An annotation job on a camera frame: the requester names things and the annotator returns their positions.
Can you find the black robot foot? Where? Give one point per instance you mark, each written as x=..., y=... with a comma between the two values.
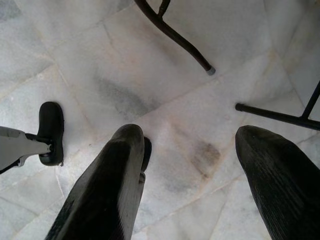
x=51, y=120
x=148, y=152

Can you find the black straight table leg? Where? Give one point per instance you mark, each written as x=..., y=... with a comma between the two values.
x=270, y=113

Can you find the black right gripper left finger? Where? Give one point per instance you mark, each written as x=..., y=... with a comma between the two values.
x=107, y=190

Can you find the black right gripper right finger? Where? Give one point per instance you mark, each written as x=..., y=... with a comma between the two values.
x=282, y=190

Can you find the black robot right foot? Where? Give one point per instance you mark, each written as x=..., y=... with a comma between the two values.
x=148, y=152

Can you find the black robot left foot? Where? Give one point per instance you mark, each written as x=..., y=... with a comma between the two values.
x=51, y=120

